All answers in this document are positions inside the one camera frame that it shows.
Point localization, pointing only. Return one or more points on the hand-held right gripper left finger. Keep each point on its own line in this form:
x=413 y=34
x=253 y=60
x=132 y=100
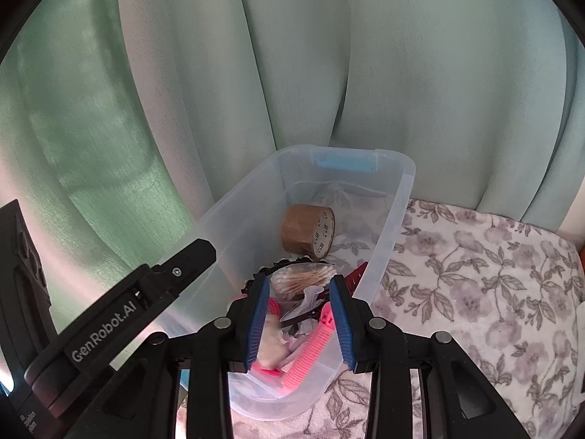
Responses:
x=258 y=324

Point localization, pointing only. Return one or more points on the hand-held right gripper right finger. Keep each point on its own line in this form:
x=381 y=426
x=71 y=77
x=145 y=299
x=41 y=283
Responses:
x=342 y=324

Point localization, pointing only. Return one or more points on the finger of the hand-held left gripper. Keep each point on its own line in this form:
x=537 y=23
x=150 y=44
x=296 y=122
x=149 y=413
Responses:
x=183 y=265

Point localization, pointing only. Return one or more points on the pink comb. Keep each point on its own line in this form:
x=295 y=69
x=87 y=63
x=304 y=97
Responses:
x=311 y=352

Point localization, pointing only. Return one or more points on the red hair claw clip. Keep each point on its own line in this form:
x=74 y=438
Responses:
x=354 y=279

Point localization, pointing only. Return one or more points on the bag of cotton swabs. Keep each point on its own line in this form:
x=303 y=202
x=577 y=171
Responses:
x=301 y=279

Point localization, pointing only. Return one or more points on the brown tape roll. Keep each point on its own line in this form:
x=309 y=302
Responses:
x=299 y=231

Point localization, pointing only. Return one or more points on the clear plastic storage container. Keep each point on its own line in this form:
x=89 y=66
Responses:
x=393 y=219

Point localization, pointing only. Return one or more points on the crumpled clear plastic bag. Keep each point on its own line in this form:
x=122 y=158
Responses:
x=313 y=295

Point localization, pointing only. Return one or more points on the grey floral blanket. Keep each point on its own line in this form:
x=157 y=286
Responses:
x=480 y=283

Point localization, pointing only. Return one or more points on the pale green curtain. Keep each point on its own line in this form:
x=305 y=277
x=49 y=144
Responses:
x=320 y=55

